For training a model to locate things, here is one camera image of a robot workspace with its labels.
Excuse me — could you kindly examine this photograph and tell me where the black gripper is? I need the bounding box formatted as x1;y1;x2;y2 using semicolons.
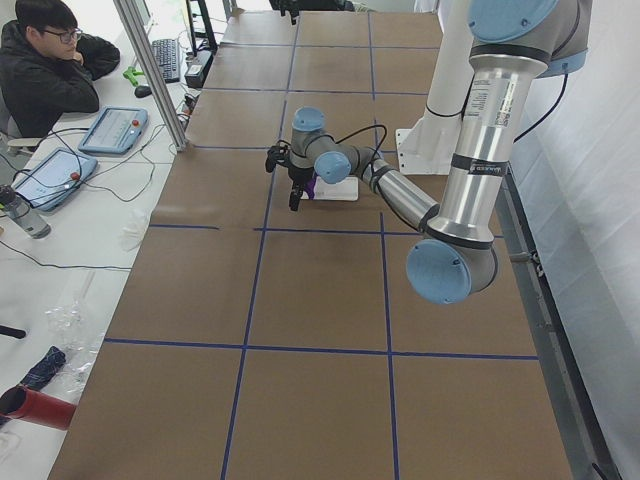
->
288;150;315;212

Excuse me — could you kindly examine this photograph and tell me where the purple towel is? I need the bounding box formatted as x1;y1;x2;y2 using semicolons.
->
303;174;318;200

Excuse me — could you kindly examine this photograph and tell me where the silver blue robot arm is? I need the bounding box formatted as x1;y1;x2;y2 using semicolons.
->
266;1;592;304

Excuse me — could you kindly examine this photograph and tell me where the white towel rack base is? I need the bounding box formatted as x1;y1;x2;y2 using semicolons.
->
302;177;359;201

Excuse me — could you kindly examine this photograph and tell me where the black computer mouse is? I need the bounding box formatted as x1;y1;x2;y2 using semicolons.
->
134;85;152;98

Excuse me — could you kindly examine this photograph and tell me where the far blue teach pendant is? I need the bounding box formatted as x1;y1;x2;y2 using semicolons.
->
78;106;149;155

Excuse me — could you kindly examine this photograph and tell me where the blue teach pendant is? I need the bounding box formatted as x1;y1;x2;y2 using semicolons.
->
78;106;149;155
13;147;98;212

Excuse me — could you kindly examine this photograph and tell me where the black keyboard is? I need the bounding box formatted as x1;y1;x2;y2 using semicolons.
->
151;39;181;83

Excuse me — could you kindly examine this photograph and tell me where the green tool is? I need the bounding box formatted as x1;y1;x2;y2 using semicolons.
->
123;66;144;87

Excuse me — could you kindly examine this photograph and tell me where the near blue teach pendant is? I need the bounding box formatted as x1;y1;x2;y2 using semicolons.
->
13;147;98;212

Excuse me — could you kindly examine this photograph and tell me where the clear plastic wrap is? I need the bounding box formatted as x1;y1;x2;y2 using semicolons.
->
45;271;106;404

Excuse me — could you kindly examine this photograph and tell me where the grey water bottle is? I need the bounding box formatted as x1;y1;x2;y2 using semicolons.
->
0;185;51;239

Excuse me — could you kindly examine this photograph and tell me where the person in black jacket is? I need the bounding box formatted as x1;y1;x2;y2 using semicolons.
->
1;1;121;138

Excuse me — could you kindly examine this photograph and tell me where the red cylinder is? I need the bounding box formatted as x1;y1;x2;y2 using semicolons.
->
1;385;76;430

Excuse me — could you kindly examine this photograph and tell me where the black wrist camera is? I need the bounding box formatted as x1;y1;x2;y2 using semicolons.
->
265;144;290;173

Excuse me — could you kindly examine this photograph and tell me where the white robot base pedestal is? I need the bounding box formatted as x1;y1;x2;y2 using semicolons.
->
396;1;473;175

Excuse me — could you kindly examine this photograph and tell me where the aluminium frame post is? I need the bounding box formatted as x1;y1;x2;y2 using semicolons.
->
114;0;188;152

